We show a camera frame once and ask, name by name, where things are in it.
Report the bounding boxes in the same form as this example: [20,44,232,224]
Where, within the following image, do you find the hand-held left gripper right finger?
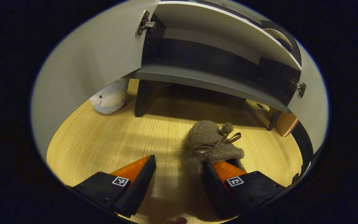
[203,161,287,215]

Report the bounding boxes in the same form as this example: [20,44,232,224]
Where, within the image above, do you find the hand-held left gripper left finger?
[66,155,157,218]

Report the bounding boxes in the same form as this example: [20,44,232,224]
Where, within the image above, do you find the brown fuzzy shoe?
[262,28,293,52]
[182,120,247,222]

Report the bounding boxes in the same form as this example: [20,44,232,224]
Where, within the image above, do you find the white shoe cabinet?
[125,0,302,131]

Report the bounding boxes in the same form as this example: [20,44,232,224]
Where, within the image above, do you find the white door black cat sticker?
[288,40,329,154]

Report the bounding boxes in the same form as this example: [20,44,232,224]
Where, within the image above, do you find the white door grey cat sticker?
[31,0,161,162]

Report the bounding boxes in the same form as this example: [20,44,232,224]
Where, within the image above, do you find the metal door hinge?
[289,78,307,97]
[135,10,156,35]

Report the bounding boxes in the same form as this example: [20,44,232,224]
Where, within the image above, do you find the small cardboard box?
[269,107,300,137]

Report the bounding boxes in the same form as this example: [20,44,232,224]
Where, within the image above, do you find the white blue plush toy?
[89,78,130,115]

